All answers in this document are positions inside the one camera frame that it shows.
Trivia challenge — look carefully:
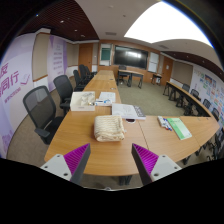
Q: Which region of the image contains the white whiteboard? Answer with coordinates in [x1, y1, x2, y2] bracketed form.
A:
[147, 51, 160, 74]

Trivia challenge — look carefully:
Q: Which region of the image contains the group of dark chairs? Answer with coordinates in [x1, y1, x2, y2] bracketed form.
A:
[181, 83, 224, 161]

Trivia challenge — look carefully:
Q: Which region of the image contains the dark-legged wooden desk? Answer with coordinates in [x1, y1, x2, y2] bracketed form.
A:
[116, 68, 145, 89]

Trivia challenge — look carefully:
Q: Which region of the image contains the large white book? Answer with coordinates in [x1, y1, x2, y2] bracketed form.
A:
[111, 102, 147, 121]

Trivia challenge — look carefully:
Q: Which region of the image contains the purple and white banner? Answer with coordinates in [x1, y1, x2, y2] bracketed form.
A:
[46, 34, 68, 93]

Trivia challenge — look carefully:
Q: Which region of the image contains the cream zigzag striped towel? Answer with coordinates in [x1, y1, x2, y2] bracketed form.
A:
[93, 114, 127, 143]

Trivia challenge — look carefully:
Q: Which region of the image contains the row of black chairs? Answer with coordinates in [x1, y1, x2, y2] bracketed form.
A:
[72, 63, 98, 92]

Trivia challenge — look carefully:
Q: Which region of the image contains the green wall board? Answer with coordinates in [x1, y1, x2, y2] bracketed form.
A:
[99, 43, 113, 67]

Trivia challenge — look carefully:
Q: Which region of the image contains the large black wall screen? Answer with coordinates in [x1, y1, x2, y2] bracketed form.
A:
[113, 44, 149, 70]

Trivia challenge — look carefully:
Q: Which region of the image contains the white compartment box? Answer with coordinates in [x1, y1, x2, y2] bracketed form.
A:
[69, 91, 97, 112]

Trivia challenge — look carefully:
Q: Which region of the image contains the small wooden side desk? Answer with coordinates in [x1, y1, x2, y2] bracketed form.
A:
[150, 72, 163, 86]

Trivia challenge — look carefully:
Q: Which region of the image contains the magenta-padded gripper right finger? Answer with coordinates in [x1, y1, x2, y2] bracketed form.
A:
[131, 142, 183, 187]

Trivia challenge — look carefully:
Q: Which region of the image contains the black mesh office chair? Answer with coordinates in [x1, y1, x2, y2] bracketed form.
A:
[22, 85, 64, 146]
[52, 74, 74, 116]

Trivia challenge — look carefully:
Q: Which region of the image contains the brown wooden door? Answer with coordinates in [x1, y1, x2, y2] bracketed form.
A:
[160, 55, 174, 87]
[78, 43, 94, 72]

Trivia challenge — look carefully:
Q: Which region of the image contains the long curved wooden table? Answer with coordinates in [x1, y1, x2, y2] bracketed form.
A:
[162, 80, 213, 118]

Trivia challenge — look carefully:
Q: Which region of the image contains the white paper sheet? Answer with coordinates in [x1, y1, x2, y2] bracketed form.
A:
[98, 91, 117, 104]

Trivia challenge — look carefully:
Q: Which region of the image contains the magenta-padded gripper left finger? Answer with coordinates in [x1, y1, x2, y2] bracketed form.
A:
[39, 142, 92, 186]

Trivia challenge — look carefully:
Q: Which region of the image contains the bright ceiling light panel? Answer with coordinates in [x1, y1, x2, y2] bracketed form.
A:
[123, 1, 213, 48]

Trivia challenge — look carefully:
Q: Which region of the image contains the green booklet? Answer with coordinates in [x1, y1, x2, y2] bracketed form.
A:
[166, 117, 193, 141]

